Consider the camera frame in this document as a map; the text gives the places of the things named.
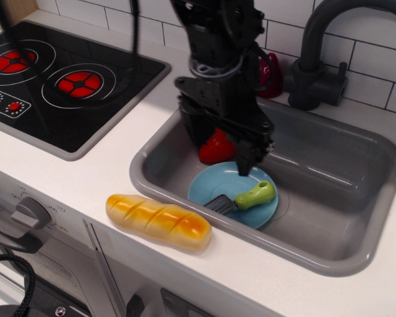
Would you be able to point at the dark red toy fruit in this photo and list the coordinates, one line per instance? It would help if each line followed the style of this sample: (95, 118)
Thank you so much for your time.
(270, 73)

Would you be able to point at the green handled grey spatula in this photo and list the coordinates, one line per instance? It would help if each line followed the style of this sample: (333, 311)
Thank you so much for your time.
(261, 193)

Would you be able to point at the grey sink basin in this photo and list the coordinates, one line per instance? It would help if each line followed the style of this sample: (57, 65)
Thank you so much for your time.
(335, 183)

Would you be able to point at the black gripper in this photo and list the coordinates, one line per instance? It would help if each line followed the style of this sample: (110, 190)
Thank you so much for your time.
(231, 106)

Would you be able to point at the dark grey faucet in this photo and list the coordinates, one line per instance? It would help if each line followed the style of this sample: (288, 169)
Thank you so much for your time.
(307, 80)

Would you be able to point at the toy bread loaf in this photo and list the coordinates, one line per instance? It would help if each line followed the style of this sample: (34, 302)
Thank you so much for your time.
(166, 223)

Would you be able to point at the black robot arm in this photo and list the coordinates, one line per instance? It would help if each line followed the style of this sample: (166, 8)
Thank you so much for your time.
(224, 62)

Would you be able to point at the blue plastic plate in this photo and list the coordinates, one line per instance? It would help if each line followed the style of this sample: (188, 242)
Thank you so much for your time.
(223, 178)

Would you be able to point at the wooden side panel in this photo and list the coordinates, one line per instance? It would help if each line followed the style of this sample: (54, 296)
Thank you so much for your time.
(12, 11)

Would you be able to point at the grey oven knob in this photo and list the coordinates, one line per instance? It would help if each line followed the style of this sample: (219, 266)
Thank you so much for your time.
(31, 214)

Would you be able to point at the red toy strawberry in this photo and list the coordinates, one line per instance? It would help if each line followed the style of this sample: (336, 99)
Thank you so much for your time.
(218, 148)

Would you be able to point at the black toy stove top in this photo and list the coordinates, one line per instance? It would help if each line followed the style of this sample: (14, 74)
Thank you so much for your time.
(62, 93)

